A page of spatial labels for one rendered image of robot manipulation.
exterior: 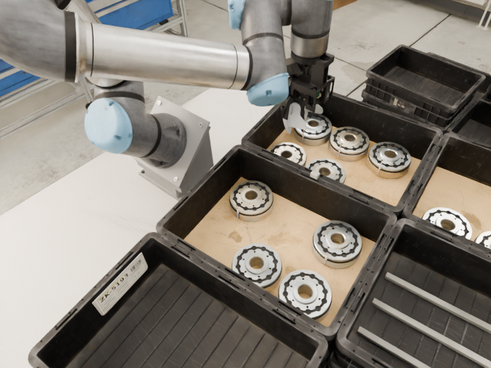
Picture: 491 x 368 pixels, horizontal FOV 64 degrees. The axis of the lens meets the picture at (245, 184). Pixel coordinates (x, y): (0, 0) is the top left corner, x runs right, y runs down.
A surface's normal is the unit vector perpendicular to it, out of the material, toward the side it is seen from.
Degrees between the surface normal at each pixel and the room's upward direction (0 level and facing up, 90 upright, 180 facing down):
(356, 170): 0
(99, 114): 49
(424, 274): 0
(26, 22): 54
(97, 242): 0
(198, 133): 43
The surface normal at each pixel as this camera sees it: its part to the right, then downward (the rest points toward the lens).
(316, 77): -0.66, 0.59
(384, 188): -0.04, -0.65
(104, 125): -0.44, 0.05
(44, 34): 0.45, 0.16
